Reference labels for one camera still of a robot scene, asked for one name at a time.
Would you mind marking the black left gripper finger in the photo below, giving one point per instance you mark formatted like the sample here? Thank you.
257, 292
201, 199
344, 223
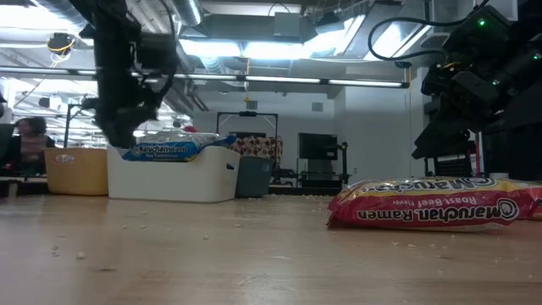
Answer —
142, 120
114, 127

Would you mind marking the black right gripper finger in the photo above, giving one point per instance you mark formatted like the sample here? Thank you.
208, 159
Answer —
449, 146
457, 116

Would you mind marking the blue ramen pack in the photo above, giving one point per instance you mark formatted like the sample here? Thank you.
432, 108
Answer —
169, 152

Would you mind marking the orange ramen pack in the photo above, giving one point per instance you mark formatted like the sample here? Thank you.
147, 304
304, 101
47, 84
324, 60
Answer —
64, 159
537, 207

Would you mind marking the red roast beef ramen pack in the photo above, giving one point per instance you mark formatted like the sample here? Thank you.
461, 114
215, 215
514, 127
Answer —
423, 212

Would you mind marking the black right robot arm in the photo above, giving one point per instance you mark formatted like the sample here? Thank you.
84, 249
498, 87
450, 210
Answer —
521, 135

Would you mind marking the yellow plastic bin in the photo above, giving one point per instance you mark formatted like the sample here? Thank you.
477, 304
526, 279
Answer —
80, 178

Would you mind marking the white plastic bin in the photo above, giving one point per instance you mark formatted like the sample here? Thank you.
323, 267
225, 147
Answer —
178, 182

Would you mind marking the person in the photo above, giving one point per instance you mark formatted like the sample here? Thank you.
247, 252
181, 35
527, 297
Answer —
29, 148

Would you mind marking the red white patterned bag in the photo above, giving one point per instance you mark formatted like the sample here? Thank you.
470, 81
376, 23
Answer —
258, 147

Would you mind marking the grey-blue plastic bin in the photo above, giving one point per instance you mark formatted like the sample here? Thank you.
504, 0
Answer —
254, 178

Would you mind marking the black monitor on stand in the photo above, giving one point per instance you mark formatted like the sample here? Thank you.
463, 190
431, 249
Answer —
317, 146

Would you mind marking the ceiling light strip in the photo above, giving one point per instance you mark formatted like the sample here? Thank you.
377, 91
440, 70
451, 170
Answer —
279, 79

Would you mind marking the black metal stand frame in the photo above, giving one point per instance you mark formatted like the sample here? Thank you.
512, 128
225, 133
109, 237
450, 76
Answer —
67, 131
247, 113

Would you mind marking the silver ventilation duct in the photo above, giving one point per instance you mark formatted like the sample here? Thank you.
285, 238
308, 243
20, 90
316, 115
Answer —
188, 10

